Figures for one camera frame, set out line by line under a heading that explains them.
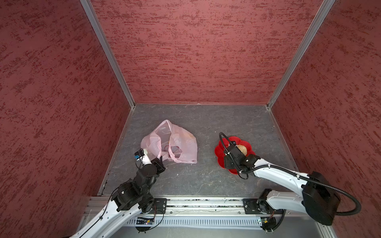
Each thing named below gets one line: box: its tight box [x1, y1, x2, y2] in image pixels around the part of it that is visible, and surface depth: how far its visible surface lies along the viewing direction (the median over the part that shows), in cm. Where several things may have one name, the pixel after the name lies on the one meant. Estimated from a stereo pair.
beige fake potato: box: [236, 144, 248, 157], surface depth 91 cm
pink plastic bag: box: [140, 119, 198, 164], surface depth 86 cm
